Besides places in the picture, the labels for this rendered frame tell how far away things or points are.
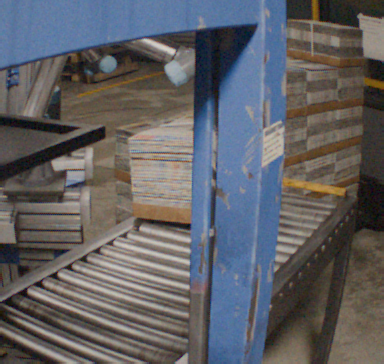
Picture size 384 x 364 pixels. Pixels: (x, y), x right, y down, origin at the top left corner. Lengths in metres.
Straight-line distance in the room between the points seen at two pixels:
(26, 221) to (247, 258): 1.55
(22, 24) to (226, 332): 0.53
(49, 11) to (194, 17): 0.19
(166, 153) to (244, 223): 1.11
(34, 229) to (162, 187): 0.57
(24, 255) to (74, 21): 1.96
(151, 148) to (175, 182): 0.11
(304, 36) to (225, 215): 2.87
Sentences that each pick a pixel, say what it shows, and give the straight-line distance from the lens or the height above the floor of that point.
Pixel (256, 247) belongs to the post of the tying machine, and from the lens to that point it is 0.75.
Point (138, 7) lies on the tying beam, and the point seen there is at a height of 1.48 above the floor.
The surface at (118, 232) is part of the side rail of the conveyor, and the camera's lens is 1.85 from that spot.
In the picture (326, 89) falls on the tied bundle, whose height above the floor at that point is 0.95.
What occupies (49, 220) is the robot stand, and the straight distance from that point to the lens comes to 2.22.
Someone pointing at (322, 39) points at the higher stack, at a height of 1.20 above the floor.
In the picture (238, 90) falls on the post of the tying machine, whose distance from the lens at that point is 0.70.
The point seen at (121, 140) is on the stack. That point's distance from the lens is 2.87.
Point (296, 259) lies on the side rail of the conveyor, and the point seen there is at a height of 0.80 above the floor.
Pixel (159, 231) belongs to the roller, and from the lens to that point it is 1.88.
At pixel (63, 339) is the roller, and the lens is 1.33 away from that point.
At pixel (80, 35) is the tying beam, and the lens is 0.42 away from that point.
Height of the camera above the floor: 1.50
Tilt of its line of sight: 17 degrees down
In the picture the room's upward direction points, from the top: 1 degrees clockwise
